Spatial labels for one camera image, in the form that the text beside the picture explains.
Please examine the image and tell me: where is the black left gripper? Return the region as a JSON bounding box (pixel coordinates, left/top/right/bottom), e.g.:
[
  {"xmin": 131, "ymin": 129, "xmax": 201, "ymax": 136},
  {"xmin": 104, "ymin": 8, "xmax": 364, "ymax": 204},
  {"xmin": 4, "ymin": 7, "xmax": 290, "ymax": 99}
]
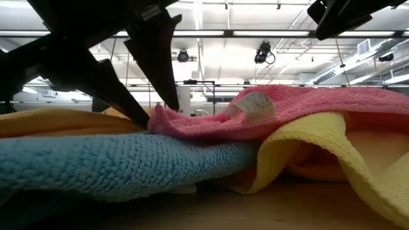
[{"xmin": 0, "ymin": 0, "xmax": 182, "ymax": 128}]

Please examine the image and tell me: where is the blue microfiber towel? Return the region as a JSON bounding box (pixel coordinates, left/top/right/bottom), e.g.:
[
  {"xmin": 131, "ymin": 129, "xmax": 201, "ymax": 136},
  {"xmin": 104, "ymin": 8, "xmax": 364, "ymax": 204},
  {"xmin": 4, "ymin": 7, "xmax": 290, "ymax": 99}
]
[{"xmin": 0, "ymin": 132, "xmax": 261, "ymax": 205}]

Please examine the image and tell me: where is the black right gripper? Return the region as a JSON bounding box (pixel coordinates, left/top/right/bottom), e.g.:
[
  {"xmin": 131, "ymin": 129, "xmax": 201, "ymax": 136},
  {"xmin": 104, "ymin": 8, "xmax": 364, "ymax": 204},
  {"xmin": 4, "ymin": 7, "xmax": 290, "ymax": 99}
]
[{"xmin": 307, "ymin": 0, "xmax": 409, "ymax": 41}]

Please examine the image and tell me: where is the grey ceiling duct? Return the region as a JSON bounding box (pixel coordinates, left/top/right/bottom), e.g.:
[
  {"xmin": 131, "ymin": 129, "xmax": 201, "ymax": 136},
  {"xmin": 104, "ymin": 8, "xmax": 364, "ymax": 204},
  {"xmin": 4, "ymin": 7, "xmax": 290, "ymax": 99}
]
[{"xmin": 313, "ymin": 38, "xmax": 409, "ymax": 86}]

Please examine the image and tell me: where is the pink microfiber towel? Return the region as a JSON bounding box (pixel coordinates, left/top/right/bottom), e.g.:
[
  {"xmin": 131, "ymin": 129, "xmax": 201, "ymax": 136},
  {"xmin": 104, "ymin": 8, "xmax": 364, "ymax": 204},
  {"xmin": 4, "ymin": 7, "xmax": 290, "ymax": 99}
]
[{"xmin": 146, "ymin": 84, "xmax": 409, "ymax": 141}]

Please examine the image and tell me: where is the black hanging spotlight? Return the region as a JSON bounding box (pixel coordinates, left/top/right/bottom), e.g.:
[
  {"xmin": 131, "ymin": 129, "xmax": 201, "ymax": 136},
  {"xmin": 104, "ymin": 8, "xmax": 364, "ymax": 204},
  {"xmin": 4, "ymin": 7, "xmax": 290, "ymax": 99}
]
[
  {"xmin": 254, "ymin": 40, "xmax": 276, "ymax": 65},
  {"xmin": 176, "ymin": 49, "xmax": 190, "ymax": 63}
]

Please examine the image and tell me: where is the yellow microfiber towel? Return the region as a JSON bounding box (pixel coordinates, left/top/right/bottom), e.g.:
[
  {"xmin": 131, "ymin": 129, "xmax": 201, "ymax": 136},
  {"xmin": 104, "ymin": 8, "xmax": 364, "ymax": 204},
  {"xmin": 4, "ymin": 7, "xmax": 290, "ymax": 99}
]
[{"xmin": 233, "ymin": 111, "xmax": 409, "ymax": 229}]

